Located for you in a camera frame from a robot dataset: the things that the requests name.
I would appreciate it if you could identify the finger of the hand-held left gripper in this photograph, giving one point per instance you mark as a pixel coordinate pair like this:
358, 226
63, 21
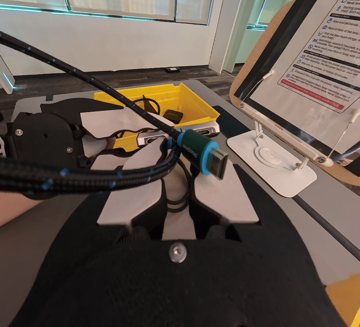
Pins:
107, 162
107, 121

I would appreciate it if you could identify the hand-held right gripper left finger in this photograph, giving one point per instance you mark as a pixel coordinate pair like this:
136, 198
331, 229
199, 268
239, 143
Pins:
135, 206

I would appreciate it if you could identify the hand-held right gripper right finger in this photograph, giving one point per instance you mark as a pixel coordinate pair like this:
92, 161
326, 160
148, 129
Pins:
225, 203

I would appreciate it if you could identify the silver grey USB hub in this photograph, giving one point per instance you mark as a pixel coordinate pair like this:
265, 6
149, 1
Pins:
211, 128

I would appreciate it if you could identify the yellow plastic bin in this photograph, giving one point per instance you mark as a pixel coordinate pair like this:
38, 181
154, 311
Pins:
346, 299
197, 107

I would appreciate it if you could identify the person's left forearm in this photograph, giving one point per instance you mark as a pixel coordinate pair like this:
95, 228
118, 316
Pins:
17, 209

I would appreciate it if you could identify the black bin divider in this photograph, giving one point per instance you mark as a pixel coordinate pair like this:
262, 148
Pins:
146, 104

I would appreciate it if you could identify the small black floor box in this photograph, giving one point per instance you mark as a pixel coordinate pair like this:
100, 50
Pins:
172, 69

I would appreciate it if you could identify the taped instruction sheet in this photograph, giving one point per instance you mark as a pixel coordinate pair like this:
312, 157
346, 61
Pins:
309, 85

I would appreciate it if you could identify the instruction sheet on stand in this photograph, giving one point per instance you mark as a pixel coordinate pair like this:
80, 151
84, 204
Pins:
271, 51

